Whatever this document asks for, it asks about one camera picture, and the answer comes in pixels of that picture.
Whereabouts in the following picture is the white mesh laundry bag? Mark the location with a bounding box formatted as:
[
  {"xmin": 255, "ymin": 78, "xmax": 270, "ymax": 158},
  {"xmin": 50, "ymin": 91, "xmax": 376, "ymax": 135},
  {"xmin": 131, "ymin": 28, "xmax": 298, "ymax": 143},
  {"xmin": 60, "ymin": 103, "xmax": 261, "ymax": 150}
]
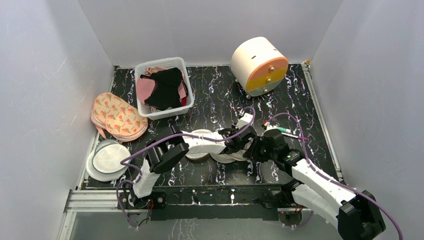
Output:
[{"xmin": 183, "ymin": 129, "xmax": 248, "ymax": 164}]

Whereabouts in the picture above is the black bra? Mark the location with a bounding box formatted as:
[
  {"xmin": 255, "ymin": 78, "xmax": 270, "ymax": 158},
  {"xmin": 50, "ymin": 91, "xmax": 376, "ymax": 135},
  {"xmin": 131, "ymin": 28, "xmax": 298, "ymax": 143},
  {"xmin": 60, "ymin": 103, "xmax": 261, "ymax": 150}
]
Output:
[{"xmin": 139, "ymin": 67, "xmax": 188, "ymax": 112}]

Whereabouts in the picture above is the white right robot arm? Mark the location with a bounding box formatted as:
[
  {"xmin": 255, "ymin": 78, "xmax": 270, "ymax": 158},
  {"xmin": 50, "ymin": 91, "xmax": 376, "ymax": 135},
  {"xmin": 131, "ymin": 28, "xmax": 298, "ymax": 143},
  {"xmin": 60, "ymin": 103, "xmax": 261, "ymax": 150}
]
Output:
[{"xmin": 244, "ymin": 129, "xmax": 386, "ymax": 240}]

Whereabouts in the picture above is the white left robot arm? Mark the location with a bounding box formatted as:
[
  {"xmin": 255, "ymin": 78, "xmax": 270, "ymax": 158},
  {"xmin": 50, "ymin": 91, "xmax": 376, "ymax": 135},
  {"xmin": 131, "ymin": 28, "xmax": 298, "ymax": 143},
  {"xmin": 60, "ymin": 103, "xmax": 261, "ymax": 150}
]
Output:
[{"xmin": 129, "ymin": 124, "xmax": 257, "ymax": 208}]

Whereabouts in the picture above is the pink bra in basket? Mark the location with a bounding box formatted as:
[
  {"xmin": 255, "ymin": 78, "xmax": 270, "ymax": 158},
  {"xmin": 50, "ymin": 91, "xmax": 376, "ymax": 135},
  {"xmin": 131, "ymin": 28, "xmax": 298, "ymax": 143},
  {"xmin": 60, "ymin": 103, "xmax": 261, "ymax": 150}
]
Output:
[{"xmin": 136, "ymin": 66, "xmax": 190, "ymax": 105}]

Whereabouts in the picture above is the white green marker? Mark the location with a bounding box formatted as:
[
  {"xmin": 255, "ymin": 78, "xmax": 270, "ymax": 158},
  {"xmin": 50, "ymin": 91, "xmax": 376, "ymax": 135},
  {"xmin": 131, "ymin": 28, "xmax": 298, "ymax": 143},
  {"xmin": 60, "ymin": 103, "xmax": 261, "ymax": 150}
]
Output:
[{"xmin": 275, "ymin": 126, "xmax": 292, "ymax": 134}]

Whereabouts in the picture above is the white magenta marker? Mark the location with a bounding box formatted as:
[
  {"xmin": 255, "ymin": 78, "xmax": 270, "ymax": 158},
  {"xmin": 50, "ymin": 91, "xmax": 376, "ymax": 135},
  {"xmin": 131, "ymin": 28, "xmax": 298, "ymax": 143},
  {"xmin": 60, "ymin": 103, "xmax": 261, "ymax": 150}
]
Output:
[{"xmin": 282, "ymin": 132, "xmax": 308, "ymax": 141}]

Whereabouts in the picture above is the cream orange cylindrical machine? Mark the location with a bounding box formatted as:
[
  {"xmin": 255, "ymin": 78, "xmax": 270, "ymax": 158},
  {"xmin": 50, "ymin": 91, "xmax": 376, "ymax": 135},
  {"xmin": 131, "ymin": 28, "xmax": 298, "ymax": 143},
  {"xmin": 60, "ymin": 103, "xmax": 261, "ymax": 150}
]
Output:
[{"xmin": 230, "ymin": 36, "xmax": 289, "ymax": 99}]

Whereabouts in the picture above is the white plastic basket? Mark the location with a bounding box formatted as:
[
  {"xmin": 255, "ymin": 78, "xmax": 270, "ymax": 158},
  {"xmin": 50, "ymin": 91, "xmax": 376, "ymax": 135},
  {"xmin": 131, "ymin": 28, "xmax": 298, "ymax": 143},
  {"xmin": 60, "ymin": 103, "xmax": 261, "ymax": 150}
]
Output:
[{"xmin": 134, "ymin": 57, "xmax": 194, "ymax": 120}]

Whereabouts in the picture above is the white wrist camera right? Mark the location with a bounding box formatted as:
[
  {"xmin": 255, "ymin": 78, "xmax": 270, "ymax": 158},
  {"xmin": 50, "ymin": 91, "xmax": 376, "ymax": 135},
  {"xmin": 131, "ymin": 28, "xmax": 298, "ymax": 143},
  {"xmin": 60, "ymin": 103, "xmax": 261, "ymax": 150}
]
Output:
[{"xmin": 262, "ymin": 121, "xmax": 277, "ymax": 132}]

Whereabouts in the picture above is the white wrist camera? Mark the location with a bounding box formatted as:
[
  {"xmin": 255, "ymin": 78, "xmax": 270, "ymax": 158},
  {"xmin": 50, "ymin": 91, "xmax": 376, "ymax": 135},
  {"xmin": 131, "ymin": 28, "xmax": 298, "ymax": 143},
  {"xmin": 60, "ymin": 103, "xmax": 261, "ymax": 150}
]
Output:
[
  {"xmin": 235, "ymin": 112, "xmax": 255, "ymax": 130},
  {"xmin": 262, "ymin": 121, "xmax": 277, "ymax": 132}
]

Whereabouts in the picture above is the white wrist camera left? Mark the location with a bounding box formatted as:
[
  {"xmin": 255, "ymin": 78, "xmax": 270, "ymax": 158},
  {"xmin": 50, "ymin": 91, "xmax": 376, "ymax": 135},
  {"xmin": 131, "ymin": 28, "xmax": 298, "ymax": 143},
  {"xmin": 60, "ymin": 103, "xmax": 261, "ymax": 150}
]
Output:
[{"xmin": 235, "ymin": 112, "xmax": 255, "ymax": 130}]

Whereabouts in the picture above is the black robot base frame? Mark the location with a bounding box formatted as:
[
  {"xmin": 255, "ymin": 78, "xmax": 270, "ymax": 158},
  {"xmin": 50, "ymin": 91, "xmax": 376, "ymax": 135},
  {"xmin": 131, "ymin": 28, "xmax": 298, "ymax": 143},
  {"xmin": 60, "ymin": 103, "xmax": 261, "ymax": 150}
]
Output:
[{"xmin": 117, "ymin": 183, "xmax": 313, "ymax": 228}]

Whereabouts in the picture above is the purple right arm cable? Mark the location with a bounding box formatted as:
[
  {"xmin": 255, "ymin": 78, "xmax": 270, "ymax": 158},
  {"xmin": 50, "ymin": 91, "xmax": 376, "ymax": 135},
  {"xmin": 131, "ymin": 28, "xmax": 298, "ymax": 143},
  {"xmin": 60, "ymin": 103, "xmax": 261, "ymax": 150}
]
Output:
[{"xmin": 264, "ymin": 112, "xmax": 405, "ymax": 240}]

